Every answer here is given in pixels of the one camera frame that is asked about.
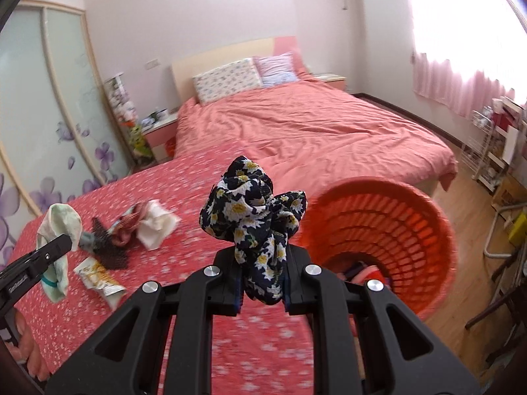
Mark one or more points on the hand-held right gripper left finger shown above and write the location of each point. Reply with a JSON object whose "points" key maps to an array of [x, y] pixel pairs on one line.
{"points": [[226, 271]]}

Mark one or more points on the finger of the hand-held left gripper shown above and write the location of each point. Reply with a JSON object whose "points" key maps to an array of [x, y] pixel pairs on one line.
{"points": [[47, 251]]}

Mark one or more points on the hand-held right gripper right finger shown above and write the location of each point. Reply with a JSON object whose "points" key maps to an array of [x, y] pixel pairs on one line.
{"points": [[298, 271]]}

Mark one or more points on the white green sock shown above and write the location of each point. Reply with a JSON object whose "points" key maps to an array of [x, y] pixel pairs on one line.
{"points": [[61, 222]]}

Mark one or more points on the grey cloth strip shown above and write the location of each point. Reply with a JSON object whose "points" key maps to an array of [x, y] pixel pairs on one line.
{"points": [[86, 240]]}

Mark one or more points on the yellow white wrapper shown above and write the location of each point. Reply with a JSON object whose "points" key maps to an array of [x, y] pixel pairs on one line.
{"points": [[96, 275]]}

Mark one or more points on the black mesh pouch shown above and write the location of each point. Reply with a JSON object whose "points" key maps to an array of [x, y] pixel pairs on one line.
{"points": [[113, 255]]}

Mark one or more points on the dark floral cloth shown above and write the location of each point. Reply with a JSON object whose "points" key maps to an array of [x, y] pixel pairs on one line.
{"points": [[247, 205]]}

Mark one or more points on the white tissue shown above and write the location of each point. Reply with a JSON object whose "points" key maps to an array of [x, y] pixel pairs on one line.
{"points": [[156, 226]]}

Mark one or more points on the red patterned cloth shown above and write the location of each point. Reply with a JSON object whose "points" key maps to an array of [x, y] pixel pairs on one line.
{"points": [[131, 222]]}

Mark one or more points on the orange plastic basket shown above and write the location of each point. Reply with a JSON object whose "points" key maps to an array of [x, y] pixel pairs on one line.
{"points": [[411, 230]]}

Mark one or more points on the person's left hand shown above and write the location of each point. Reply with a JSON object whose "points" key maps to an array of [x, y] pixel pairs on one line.
{"points": [[31, 354]]}

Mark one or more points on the red floral tablecloth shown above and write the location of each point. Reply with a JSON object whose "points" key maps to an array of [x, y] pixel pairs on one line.
{"points": [[173, 189]]}

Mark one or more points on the wardrobe with flower doors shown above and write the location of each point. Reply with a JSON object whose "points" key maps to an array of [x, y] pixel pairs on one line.
{"points": [[41, 111]]}

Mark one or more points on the bed with salmon cover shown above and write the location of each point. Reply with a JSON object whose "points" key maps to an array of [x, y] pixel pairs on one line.
{"points": [[308, 131]]}

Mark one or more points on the yellow green plush toy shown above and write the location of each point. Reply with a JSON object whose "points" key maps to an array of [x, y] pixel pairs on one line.
{"points": [[140, 144]]}

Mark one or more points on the pink white nightstand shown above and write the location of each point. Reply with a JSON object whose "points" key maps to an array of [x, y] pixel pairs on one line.
{"points": [[329, 79], [158, 140]]}

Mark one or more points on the hanging plush toy rack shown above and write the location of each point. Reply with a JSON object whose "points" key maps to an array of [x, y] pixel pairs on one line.
{"points": [[121, 103]]}

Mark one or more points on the white floral pillow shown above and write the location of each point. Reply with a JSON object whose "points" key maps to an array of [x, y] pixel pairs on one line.
{"points": [[226, 80]]}

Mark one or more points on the pink striped pillow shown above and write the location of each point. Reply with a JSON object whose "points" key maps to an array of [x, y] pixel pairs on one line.
{"points": [[276, 70]]}

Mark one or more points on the dark wooden chair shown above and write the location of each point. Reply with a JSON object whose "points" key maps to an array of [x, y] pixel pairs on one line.
{"points": [[502, 304]]}

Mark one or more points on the brown cardboard box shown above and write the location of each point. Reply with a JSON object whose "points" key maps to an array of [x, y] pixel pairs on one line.
{"points": [[510, 191]]}

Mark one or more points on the pink curtain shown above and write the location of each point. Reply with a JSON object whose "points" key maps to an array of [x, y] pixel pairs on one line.
{"points": [[440, 82], [498, 94]]}

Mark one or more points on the white shelf cart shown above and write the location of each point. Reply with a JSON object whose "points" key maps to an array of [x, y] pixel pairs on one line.
{"points": [[504, 131]]}

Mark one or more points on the white tube frame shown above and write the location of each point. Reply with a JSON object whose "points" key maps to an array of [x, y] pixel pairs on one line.
{"points": [[490, 238]]}

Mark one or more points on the white wall socket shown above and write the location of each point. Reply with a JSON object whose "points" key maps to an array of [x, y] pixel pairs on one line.
{"points": [[151, 64]]}

